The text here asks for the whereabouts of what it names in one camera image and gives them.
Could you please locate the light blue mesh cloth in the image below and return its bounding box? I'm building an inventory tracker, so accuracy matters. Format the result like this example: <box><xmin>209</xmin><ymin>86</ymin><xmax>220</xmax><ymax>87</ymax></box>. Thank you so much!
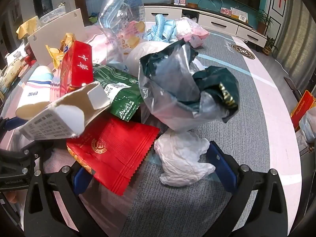
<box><xmin>147</xmin><ymin>14</ymin><xmax>178</xmax><ymax>43</ymax></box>

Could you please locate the clear printed zip bag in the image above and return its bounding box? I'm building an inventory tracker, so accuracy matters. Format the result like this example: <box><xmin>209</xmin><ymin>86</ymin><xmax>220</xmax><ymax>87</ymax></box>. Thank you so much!
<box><xmin>99</xmin><ymin>0</ymin><xmax>147</xmax><ymax>63</ymax></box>

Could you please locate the white striped paper cup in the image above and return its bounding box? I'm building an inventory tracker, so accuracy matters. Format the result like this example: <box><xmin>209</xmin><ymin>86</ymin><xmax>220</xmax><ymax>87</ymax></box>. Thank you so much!
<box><xmin>16</xmin><ymin>66</ymin><xmax>53</xmax><ymax>120</ymax></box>

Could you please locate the red foil snack bag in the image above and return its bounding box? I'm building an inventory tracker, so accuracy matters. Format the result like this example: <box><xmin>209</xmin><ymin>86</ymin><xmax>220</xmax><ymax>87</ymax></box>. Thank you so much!
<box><xmin>66</xmin><ymin>113</ymin><xmax>160</xmax><ymax>196</ymax></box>

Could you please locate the pink plastic bag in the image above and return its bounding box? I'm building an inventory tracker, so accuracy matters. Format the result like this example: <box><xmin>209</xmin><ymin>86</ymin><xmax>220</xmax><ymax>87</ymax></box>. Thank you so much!
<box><xmin>175</xmin><ymin>17</ymin><xmax>209</xmax><ymax>48</ymax></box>

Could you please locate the clear plastic container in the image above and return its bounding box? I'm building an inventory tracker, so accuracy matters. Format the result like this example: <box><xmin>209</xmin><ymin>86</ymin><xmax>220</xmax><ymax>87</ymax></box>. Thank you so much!
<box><xmin>39</xmin><ymin>3</ymin><xmax>66</xmax><ymax>26</ymax></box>

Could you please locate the yellow chip bag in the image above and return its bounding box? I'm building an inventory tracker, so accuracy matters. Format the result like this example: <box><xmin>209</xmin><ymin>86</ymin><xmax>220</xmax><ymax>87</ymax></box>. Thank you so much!
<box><xmin>46</xmin><ymin>33</ymin><xmax>76</xmax><ymax>70</ymax></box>

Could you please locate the white plastic bag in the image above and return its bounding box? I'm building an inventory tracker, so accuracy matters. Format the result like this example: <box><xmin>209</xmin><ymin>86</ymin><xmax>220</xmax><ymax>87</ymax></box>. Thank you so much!
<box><xmin>154</xmin><ymin>129</ymin><xmax>215</xmax><ymax>187</ymax></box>

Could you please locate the clear plastic bag dark wrapper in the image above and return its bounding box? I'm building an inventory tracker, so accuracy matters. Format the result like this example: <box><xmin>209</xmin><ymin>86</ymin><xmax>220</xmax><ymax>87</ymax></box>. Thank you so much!
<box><xmin>138</xmin><ymin>40</ymin><xmax>240</xmax><ymax>132</ymax></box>

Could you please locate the green foil tea bag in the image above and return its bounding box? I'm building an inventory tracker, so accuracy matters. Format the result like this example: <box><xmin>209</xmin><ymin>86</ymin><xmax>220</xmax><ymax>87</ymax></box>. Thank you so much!
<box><xmin>93</xmin><ymin>64</ymin><xmax>143</xmax><ymax>121</ymax></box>

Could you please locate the white storage box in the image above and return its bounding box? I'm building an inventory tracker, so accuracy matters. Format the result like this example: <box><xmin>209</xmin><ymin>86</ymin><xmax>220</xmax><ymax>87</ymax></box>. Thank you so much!
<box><xmin>27</xmin><ymin>9</ymin><xmax>87</xmax><ymax>66</ymax></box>

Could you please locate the potted plant by cabinet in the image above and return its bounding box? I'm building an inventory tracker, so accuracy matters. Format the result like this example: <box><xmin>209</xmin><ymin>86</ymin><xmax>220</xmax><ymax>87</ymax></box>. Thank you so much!
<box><xmin>256</xmin><ymin>9</ymin><xmax>273</xmax><ymax>34</ymax></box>

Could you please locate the white tv cabinet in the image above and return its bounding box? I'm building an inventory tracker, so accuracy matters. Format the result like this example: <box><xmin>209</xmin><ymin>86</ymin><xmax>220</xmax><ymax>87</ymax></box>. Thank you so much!
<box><xmin>145</xmin><ymin>4</ymin><xmax>267</xmax><ymax>48</ymax></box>

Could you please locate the white torn cardboard box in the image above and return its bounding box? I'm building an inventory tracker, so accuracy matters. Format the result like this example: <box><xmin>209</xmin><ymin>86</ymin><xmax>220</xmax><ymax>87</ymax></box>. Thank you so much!
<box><xmin>19</xmin><ymin>81</ymin><xmax>111</xmax><ymax>141</ymax></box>

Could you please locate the red orange carton box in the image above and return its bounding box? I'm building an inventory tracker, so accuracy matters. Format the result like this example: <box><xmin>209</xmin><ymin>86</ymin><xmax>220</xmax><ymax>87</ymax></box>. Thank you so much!
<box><xmin>290</xmin><ymin>90</ymin><xmax>315</xmax><ymax>131</ymax></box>

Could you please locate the yellow cloth on shelf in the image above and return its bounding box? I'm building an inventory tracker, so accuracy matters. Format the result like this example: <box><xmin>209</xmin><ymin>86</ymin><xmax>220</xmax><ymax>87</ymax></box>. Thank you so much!
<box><xmin>16</xmin><ymin>16</ymin><xmax>41</xmax><ymax>40</ymax></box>

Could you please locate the red cigarette carton box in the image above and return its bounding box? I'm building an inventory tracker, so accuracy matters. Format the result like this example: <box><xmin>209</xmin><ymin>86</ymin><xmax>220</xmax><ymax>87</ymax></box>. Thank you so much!
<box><xmin>59</xmin><ymin>41</ymin><xmax>93</xmax><ymax>97</ymax></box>

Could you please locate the person left hand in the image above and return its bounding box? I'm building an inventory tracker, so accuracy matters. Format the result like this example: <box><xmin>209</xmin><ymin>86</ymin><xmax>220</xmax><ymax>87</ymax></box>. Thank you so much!
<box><xmin>4</xmin><ymin>190</ymin><xmax>18</xmax><ymax>204</ymax></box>

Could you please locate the white trash bag on floor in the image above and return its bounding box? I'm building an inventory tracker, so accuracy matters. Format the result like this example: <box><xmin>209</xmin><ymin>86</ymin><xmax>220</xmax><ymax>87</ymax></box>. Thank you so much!
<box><xmin>299</xmin><ymin>107</ymin><xmax>316</xmax><ymax>143</ymax></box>

